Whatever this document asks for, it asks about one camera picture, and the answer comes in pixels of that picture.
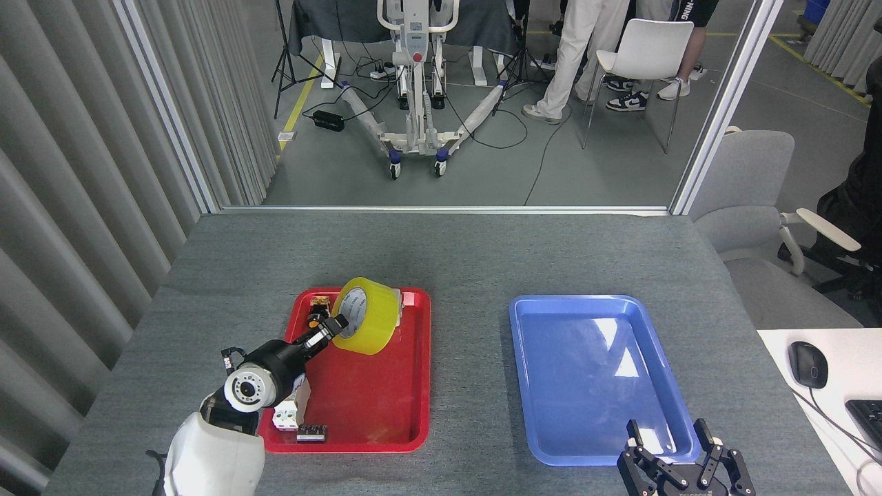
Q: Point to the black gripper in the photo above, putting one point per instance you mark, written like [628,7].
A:
[689,489]
[279,365]

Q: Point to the yellow tape roll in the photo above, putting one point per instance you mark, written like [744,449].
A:
[375,310]

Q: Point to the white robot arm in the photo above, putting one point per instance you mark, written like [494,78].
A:
[213,455]

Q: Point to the red plastic tray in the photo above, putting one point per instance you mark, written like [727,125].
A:
[372,393]

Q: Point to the white red circuit breaker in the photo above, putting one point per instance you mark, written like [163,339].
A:
[286,418]

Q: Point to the small black terminal block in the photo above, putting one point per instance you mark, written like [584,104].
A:
[311,434]

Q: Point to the blue plastic tray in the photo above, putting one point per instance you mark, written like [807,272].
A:
[586,386]

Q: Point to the black computer mouse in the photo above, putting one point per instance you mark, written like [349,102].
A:
[807,364]

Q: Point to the black keyboard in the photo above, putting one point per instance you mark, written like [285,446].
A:
[868,420]

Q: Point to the small white floor box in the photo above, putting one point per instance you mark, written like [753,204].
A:
[287,136]

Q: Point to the black power adapter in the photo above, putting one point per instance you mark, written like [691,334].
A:
[329,120]

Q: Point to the white power strip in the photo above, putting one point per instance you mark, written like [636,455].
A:
[382,71]

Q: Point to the black tripod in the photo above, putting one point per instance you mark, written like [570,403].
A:
[520,62]
[284,62]

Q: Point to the grey pleated curtain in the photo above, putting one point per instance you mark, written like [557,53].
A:
[83,172]
[844,34]

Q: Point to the grey office chair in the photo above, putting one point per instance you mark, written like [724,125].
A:
[751,172]

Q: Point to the white stand on wheels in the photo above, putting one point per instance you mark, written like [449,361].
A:
[413,41]

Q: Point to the black garment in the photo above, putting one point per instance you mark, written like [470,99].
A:
[861,200]

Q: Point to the black table cloth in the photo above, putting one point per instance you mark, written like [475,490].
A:
[358,21]

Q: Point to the person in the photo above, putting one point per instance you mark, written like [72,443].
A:
[691,48]
[627,103]
[572,41]

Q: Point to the white plastic chair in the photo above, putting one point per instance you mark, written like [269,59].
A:
[648,48]

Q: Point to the yellow push button switch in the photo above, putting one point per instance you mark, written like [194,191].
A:
[319,303]

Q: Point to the silver horizontal rail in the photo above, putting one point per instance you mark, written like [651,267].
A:
[441,209]

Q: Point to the silver post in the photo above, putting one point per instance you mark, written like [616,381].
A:
[727,103]
[169,110]

